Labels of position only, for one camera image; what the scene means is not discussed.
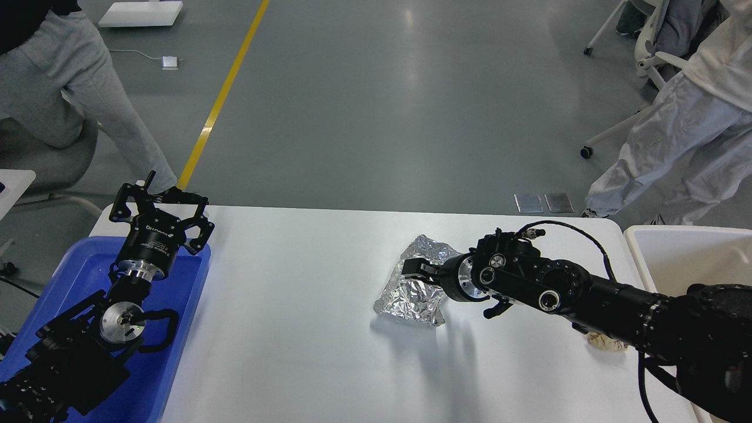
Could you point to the person in white coverall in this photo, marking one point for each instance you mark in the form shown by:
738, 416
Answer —
705, 110

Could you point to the crumpled brown paper ball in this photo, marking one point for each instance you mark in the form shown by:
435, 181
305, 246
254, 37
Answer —
605, 343

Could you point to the aluminium foil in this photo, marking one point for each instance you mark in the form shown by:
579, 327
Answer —
412, 301

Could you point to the beige plastic bin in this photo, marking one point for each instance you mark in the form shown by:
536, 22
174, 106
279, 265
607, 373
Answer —
671, 258

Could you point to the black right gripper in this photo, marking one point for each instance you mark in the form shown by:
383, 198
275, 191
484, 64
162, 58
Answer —
455, 276

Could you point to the left metal floor plate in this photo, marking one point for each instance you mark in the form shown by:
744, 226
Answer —
528, 203

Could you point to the white office chair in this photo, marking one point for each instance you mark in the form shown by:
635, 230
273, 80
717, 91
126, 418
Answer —
671, 30

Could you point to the metal floor plate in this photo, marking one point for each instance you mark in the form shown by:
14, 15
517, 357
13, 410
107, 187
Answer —
559, 203
528, 203

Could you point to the grey office chair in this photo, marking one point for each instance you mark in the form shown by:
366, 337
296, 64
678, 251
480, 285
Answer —
56, 169

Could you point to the white side table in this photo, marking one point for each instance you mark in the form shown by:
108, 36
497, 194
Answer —
16, 183

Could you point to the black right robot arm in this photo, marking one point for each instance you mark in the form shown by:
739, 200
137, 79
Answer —
698, 344

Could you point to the right metal floor plate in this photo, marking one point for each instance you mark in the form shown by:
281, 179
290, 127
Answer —
559, 203

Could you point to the blue plastic bin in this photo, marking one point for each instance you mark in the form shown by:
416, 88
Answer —
83, 271

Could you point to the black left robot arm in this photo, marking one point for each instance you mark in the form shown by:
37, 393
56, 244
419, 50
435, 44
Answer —
79, 359

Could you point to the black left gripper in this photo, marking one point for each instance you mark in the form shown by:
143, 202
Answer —
155, 238

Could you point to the white power adapter with cable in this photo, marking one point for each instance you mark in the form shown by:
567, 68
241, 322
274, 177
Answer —
167, 62

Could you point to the person in grey trousers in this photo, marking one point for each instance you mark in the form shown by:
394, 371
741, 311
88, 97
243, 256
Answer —
57, 73

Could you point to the white flat board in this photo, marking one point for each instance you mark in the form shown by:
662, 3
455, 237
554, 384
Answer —
141, 14

